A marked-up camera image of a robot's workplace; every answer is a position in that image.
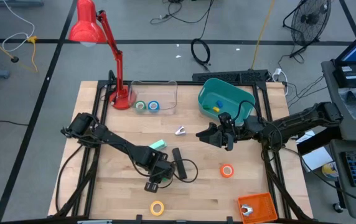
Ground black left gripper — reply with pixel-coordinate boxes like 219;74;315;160
144;151;177;193

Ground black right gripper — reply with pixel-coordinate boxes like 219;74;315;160
195;111;261;152

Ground orange tape roll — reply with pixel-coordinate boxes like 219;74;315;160
220;164;235;179

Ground black stapler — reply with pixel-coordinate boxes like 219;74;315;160
171;147;188;180

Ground mint green stapler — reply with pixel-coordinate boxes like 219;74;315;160
149;139;167;151

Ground teal plastic bin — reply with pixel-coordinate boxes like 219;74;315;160
197;77;256;122

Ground grey staple remover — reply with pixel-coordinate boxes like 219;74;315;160
240;203;254;217

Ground blue tape roll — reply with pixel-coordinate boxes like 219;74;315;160
147;100;161;113

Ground green tape roll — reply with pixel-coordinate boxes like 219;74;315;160
134;100;148;113

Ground yellow tape roll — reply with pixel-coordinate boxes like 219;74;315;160
149;200;165;217

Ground black power strip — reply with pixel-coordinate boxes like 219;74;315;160
192;69;271;85

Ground clear plastic container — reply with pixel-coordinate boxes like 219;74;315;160
129;80;179;115

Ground orange mesh basket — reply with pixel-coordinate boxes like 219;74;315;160
237;192;278;224

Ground white power adapter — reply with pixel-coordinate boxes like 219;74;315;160
272;67;283;82

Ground white paper sheet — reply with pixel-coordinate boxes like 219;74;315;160
295;130;334;172

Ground yellow blue round object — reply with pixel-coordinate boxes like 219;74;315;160
321;161;340;180

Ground grey desk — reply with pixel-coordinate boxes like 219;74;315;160
321;58;356;220

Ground small black box device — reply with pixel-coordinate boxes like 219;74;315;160
333;64;356;89

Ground black floor fan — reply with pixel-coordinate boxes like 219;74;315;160
282;0;332;59

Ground red desk lamp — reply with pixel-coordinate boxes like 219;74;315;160
68;0;134;111

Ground coiled black cable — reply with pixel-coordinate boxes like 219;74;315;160
190;38;212;72

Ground yellow hanging cable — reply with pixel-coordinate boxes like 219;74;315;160
251;0;277;70

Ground black metal frame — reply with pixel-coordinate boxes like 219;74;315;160
53;70;309;224

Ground yellow floor cord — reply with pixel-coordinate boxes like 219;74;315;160
27;35;39;73

